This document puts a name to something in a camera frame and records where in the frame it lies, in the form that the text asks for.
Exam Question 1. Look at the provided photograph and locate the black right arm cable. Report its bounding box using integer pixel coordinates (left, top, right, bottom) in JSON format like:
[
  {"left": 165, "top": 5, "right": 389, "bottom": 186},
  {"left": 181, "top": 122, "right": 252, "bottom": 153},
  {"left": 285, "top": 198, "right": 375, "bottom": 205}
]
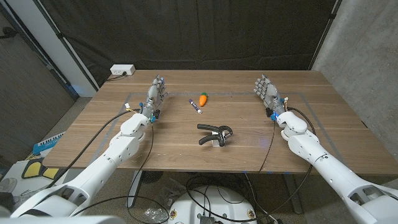
[{"left": 287, "top": 106, "right": 317, "bottom": 135}]

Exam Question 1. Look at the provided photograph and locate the yellow black floor item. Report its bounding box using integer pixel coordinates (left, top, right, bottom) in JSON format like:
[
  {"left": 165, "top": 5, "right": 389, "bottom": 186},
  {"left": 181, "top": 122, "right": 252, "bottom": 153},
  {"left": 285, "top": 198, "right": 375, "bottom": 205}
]
[{"left": 21, "top": 157, "right": 60, "bottom": 180}]

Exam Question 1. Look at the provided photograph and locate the black curtain backdrop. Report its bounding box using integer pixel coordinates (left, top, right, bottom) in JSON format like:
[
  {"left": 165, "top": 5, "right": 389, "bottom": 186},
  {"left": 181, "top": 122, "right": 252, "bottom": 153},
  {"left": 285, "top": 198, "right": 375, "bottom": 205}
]
[{"left": 32, "top": 0, "right": 343, "bottom": 90}]

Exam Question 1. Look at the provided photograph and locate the black wall hook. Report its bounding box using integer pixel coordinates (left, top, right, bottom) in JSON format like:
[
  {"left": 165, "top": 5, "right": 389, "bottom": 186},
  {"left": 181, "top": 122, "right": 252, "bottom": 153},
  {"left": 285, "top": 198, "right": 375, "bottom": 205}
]
[{"left": 0, "top": 26, "right": 19, "bottom": 40}]

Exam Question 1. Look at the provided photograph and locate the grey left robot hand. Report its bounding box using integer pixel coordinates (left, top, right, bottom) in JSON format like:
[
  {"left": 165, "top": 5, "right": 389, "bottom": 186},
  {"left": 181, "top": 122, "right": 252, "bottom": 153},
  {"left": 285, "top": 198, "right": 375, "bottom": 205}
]
[{"left": 139, "top": 73, "right": 169, "bottom": 123}]

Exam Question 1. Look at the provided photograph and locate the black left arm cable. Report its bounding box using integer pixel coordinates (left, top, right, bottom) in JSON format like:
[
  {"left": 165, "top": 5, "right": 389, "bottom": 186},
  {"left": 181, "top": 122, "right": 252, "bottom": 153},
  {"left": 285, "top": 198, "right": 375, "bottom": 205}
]
[{"left": 45, "top": 107, "right": 142, "bottom": 190}]

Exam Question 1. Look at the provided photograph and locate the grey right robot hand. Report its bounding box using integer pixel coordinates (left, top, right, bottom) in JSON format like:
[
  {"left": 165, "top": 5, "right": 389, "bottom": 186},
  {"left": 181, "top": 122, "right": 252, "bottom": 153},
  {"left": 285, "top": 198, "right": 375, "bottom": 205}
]
[{"left": 253, "top": 73, "right": 289, "bottom": 122}]

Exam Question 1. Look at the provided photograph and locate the black grip strengthener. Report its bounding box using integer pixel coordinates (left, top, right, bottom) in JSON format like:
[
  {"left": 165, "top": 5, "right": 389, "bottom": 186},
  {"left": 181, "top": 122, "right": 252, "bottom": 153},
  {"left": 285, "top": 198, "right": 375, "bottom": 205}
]
[{"left": 197, "top": 123, "right": 233, "bottom": 147}]

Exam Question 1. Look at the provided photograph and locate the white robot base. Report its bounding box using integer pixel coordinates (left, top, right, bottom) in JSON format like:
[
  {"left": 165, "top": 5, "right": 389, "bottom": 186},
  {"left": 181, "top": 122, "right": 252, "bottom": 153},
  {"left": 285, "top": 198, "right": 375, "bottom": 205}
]
[{"left": 167, "top": 185, "right": 258, "bottom": 224}]

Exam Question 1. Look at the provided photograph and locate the black round floor fan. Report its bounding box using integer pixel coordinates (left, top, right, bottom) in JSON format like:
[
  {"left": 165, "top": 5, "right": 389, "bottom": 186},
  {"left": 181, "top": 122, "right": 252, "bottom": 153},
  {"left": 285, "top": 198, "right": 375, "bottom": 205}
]
[{"left": 141, "top": 170, "right": 164, "bottom": 185}]

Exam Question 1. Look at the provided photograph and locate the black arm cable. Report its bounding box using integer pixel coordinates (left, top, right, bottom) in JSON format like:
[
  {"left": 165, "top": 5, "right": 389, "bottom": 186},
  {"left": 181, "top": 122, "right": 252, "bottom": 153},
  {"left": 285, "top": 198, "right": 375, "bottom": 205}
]
[
  {"left": 287, "top": 106, "right": 317, "bottom": 135},
  {"left": 45, "top": 107, "right": 142, "bottom": 190}
]

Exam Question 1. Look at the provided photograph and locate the black backdrop stand pole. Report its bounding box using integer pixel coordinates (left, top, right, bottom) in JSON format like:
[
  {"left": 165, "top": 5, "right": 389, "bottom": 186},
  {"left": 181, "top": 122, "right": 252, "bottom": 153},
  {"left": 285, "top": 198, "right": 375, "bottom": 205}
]
[
  {"left": 32, "top": 0, "right": 100, "bottom": 91},
  {"left": 307, "top": 0, "right": 343, "bottom": 71}
]

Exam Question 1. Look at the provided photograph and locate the white table leg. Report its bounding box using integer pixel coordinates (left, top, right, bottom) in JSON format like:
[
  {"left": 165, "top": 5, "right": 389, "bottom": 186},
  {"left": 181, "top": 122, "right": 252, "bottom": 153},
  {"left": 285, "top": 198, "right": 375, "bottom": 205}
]
[{"left": 126, "top": 170, "right": 144, "bottom": 208}]

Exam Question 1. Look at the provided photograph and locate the blue toy keyboard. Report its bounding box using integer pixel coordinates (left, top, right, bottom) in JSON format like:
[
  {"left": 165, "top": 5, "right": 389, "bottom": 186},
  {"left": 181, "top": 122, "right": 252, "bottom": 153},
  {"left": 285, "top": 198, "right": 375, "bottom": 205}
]
[{"left": 32, "top": 131, "right": 65, "bottom": 156}]

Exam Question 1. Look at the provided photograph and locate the white power strip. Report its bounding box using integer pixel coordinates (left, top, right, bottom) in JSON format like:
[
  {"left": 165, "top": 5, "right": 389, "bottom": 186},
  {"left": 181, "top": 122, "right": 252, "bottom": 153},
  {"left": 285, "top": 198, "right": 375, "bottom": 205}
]
[{"left": 109, "top": 64, "right": 136, "bottom": 76}]

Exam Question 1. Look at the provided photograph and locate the purple white marker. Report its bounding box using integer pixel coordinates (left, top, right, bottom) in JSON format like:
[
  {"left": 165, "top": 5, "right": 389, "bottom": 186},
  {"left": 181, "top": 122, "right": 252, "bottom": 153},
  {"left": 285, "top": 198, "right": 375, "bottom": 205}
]
[{"left": 188, "top": 98, "right": 203, "bottom": 115}]

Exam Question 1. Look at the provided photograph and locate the clear plastic bag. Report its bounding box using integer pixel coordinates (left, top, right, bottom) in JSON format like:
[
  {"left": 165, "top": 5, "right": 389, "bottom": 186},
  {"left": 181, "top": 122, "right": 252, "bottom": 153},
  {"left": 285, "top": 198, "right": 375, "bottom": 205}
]
[{"left": 143, "top": 186, "right": 175, "bottom": 224}]

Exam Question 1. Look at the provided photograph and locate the white cube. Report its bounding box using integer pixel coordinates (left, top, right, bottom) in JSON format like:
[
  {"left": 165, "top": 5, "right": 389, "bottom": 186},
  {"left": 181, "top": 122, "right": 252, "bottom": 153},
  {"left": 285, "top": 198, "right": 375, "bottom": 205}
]
[{"left": 211, "top": 131, "right": 226, "bottom": 148}]

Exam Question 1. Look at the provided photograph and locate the grey table leg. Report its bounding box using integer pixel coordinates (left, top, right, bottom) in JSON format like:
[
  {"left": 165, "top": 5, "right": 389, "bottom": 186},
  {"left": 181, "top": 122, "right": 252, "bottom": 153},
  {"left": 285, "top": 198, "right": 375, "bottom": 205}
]
[{"left": 282, "top": 174, "right": 304, "bottom": 215}]

